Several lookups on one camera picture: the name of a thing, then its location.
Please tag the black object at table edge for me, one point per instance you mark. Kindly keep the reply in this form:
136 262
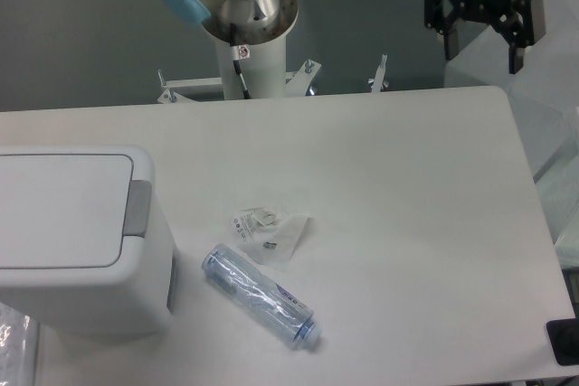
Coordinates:
563 337

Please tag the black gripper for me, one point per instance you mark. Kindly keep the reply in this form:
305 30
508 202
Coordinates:
518 22

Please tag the clear plastic wrapper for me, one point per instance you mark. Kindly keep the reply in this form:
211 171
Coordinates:
268 236

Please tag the clear plastic bag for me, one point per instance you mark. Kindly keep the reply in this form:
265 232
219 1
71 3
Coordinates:
19 343

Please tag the white plastic trash can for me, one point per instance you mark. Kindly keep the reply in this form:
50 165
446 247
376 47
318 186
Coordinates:
85 246

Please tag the clear plastic bottle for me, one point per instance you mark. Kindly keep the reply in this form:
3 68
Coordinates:
265 300

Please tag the silver wing bolt clamp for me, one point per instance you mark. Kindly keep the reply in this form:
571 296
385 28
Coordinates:
378 83

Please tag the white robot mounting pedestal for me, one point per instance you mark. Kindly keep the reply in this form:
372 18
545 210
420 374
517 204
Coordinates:
264 61

